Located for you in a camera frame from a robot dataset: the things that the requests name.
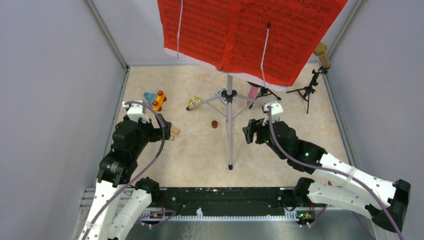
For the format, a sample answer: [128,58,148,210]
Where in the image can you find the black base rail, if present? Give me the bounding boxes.
[149,187,317,218]

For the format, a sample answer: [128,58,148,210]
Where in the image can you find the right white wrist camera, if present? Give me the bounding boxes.
[262,101,284,126]

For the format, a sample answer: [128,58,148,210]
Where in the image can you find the lilac music stand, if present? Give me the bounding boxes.
[163,0,349,171]

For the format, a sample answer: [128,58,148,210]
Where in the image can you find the pink microphone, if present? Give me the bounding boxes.
[246,86,260,107]

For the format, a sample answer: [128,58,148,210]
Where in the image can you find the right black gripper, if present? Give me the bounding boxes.
[243,114,287,160]

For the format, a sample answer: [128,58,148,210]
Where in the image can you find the blue playing card box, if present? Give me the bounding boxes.
[215,87,228,105]

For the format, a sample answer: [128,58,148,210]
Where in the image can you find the black tall microphone tripod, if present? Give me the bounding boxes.
[286,66,329,114]

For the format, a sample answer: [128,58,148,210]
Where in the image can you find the yellow owl toy block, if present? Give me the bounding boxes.
[186,96,203,111]

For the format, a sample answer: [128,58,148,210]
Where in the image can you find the red sheet music page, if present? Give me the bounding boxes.
[221,0,347,87]
[157,0,243,72]

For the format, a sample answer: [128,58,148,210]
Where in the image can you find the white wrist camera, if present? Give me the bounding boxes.
[262,101,284,126]
[121,100,151,124]

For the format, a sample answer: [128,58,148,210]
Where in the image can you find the blue yellow toy vehicle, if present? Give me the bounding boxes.
[143,90,167,112]

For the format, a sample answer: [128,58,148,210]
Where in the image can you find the gold microphone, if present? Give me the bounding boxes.
[313,42,331,69]

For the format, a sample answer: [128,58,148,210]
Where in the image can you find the brown wooden cylinder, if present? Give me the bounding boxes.
[211,120,218,129]

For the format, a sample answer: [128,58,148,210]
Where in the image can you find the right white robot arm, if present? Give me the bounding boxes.
[242,118,411,233]

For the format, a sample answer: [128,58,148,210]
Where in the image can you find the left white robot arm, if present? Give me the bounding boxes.
[78,113,172,240]

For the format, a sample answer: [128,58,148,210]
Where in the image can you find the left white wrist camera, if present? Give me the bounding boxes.
[121,100,151,124]

